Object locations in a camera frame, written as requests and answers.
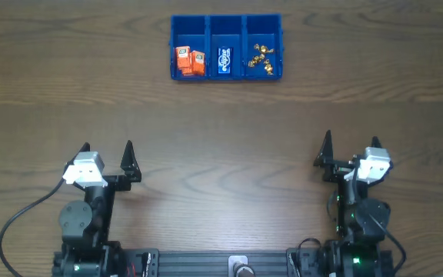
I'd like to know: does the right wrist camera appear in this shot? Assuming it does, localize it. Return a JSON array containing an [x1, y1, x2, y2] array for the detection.
[[343, 146, 392, 185]]

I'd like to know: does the mounting rail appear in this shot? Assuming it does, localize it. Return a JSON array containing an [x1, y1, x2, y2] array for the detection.
[[52, 248, 395, 277]]

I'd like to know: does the blue tray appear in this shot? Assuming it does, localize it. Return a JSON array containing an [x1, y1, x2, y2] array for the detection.
[[168, 13, 285, 82]]

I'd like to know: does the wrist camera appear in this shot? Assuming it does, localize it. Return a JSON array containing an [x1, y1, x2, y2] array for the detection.
[[62, 151, 108, 189], [343, 146, 392, 185]]

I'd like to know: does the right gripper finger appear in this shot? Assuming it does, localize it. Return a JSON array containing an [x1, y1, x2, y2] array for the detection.
[[371, 135, 395, 170], [313, 129, 335, 169]]

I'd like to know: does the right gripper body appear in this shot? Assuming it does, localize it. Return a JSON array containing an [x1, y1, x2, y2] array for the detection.
[[322, 159, 361, 184]]

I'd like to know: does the black cable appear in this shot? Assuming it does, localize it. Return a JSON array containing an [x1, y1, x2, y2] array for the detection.
[[0, 176, 67, 277], [367, 215, 408, 275]]

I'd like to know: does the blue candy pack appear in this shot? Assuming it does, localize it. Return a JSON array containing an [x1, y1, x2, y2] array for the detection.
[[217, 46, 235, 75]]

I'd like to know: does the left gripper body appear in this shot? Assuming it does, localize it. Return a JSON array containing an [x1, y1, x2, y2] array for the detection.
[[102, 173, 132, 192]]

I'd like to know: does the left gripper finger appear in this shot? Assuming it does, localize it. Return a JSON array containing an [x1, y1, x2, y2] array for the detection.
[[120, 139, 142, 183], [64, 142, 91, 170]]

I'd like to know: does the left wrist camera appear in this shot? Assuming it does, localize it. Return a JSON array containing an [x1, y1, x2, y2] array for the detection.
[[62, 151, 108, 189]]

